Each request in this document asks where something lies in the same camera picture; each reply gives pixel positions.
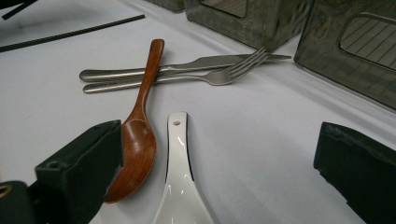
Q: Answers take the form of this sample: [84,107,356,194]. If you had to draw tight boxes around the brown wooden spoon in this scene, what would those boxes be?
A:
[104,38,165,204]

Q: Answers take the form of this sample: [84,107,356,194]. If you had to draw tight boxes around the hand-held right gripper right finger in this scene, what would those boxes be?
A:
[313,121,396,224]

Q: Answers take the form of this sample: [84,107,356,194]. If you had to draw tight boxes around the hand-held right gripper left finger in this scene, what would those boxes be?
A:
[34,119,124,224]

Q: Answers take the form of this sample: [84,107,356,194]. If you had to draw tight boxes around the metal fork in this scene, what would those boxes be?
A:
[82,47,269,94]

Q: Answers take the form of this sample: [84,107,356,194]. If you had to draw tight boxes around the black chopstick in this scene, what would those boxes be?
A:
[1,0,39,21]
[0,14,146,53]

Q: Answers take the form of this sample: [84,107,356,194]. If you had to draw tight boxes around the white ceramic spoon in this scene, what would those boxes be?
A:
[151,111,216,224]

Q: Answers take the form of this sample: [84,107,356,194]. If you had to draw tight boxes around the metal table knife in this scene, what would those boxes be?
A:
[78,53,292,83]

